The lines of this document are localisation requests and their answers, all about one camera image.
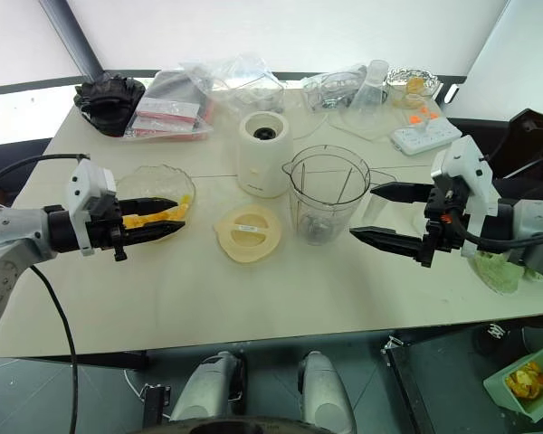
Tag clear blender jar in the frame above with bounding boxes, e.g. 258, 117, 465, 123
281, 144, 391, 248

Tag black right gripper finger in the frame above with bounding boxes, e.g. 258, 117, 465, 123
348, 225, 425, 264
370, 182, 436, 203

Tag silver right robot leg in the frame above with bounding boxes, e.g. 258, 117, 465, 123
297, 350, 357, 434

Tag cream blender lid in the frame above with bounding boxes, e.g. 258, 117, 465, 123
213, 203, 284, 264

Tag clear plastic cup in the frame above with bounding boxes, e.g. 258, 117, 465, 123
347, 58, 391, 113

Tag clear bag with dark parts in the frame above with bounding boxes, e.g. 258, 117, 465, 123
300, 67, 368, 113

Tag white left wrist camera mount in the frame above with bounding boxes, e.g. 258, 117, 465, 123
64, 160, 119, 258

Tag dark rounded robot body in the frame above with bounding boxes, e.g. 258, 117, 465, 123
168, 414, 320, 434

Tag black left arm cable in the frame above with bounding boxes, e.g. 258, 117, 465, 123
0, 153, 91, 434

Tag dark window post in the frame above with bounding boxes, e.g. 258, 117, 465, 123
38, 0, 106, 79

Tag black case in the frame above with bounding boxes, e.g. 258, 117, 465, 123
380, 333, 438, 434

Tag plastic bag with red packs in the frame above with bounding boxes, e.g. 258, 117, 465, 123
120, 69, 217, 145

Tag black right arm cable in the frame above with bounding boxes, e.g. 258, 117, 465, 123
451, 212, 543, 251

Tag orange peels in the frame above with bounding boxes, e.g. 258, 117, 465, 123
505, 361, 543, 401

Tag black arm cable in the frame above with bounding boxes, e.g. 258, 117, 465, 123
0, 153, 91, 434
451, 212, 543, 251

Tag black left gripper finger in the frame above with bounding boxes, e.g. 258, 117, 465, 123
122, 222, 187, 247
117, 195, 178, 216

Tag orange plug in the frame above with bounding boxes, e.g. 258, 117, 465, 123
408, 108, 441, 128

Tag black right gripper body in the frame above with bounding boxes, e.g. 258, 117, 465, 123
417, 186, 471, 269

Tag silver robot leg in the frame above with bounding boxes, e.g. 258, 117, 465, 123
297, 350, 357, 434
168, 351, 248, 425

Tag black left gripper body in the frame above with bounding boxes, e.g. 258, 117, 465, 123
88, 193, 129, 264

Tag clear crumpled plastic bag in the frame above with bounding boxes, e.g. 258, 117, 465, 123
178, 53, 287, 115

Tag white rectangular tray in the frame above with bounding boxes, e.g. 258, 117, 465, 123
389, 118, 463, 157

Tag white blender base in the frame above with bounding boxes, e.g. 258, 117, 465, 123
236, 110, 296, 201

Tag black crumpled cloth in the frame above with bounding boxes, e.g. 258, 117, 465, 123
73, 74, 147, 137

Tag foil container with food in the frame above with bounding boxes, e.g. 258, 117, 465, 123
386, 66, 443, 99

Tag silver left robot leg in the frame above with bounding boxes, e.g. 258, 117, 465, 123
168, 351, 248, 425

